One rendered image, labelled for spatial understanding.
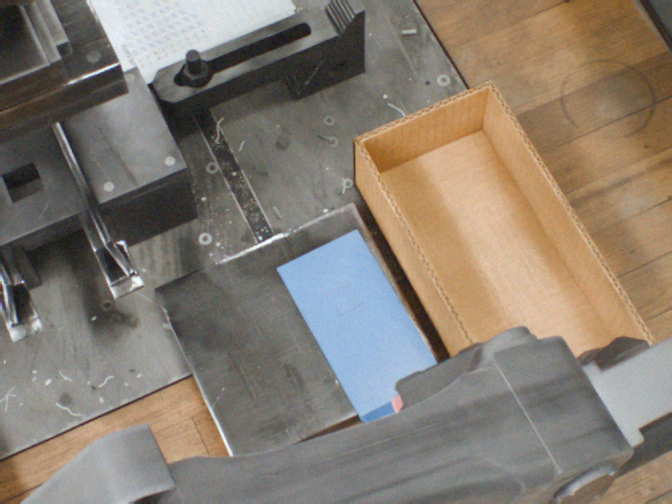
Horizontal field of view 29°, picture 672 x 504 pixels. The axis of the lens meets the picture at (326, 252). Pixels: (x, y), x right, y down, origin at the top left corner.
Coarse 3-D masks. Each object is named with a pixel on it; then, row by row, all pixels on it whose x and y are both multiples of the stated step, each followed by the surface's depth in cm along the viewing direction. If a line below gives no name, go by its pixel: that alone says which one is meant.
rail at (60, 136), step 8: (56, 128) 100; (56, 136) 100; (64, 136) 100; (64, 144) 99; (64, 152) 99; (72, 160) 99; (72, 168) 98; (80, 176) 98; (80, 184) 98; (88, 192) 97; (88, 200) 97; (88, 208) 97; (96, 208) 97; (96, 216) 97; (96, 224) 96; (104, 224) 96; (104, 232) 96; (104, 240) 96
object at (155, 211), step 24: (144, 192) 99; (168, 192) 101; (192, 192) 102; (120, 216) 101; (144, 216) 102; (168, 216) 104; (192, 216) 106; (48, 240) 99; (144, 240) 105; (24, 264) 100; (0, 288) 102
